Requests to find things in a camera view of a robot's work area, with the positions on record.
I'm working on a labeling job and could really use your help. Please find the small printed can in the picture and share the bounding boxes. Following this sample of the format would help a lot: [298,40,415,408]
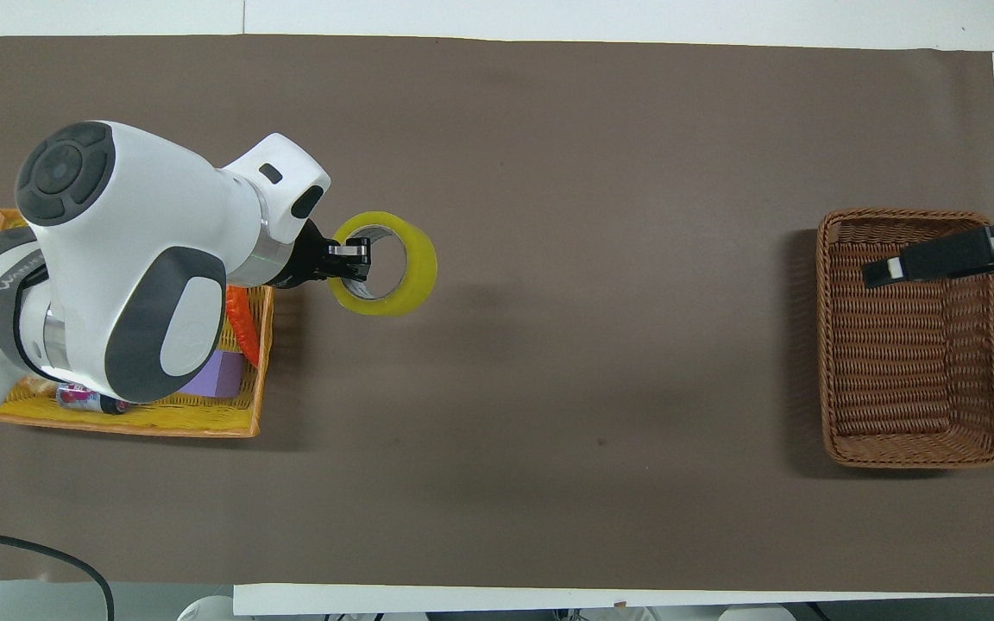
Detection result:
[54,383,132,417]

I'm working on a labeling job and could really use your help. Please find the orange carrot toy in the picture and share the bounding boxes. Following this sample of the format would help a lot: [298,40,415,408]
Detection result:
[224,285,261,368]

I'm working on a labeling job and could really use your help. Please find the brown wicker basket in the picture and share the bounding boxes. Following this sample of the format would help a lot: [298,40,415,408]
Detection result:
[815,207,994,471]

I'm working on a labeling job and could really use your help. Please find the black cable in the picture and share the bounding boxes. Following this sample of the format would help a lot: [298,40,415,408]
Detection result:
[0,523,116,621]

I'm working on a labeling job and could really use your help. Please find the yellow tape roll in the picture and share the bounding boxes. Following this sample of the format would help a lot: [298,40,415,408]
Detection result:
[327,210,439,317]

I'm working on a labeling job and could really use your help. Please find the purple block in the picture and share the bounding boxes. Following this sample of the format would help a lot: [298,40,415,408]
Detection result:
[176,348,247,399]

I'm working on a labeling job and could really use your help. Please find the yellow woven basket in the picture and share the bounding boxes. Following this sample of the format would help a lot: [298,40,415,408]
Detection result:
[0,207,276,439]

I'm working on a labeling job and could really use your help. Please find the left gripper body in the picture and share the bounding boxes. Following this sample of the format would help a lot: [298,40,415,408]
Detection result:
[271,219,330,291]

